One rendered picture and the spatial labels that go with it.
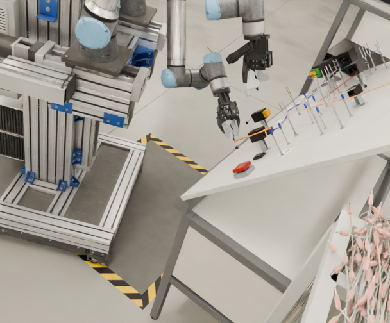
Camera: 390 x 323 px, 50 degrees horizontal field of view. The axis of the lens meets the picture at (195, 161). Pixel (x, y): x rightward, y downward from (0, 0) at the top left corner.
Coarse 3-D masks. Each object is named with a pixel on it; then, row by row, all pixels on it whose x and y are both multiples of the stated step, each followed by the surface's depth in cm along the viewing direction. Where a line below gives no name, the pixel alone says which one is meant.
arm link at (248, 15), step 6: (240, 0) 133; (246, 0) 133; (252, 0) 133; (258, 0) 133; (240, 6) 134; (246, 6) 134; (252, 6) 134; (258, 6) 134; (240, 12) 135; (246, 12) 135; (252, 12) 134; (258, 12) 135; (246, 18) 136; (252, 18) 135; (258, 18) 135
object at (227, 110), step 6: (222, 90) 159; (228, 90) 161; (216, 96) 165; (222, 96) 161; (228, 96) 160; (222, 102) 158; (228, 102) 158; (234, 102) 158; (222, 108) 160; (228, 108) 160; (234, 108) 158; (222, 114) 161; (228, 114) 158; (234, 114) 158
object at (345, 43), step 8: (344, 40) 251; (336, 48) 238; (344, 48) 241; (360, 48) 248; (328, 56) 231; (360, 56) 237; (368, 56) 240; (376, 56) 243; (384, 56) 247; (336, 64) 230; (376, 64) 234; (344, 72) 230
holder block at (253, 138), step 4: (256, 128) 158; (260, 128) 154; (252, 132) 155; (256, 132) 154; (252, 136) 156; (256, 136) 155; (260, 136) 154; (264, 136) 154; (252, 140) 157; (256, 140) 156
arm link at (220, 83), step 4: (216, 80) 160; (220, 80) 160; (224, 80) 161; (212, 84) 161; (216, 84) 160; (220, 84) 160; (224, 84) 160; (228, 84) 162; (212, 88) 162; (216, 88) 161; (220, 88) 161; (212, 92) 164
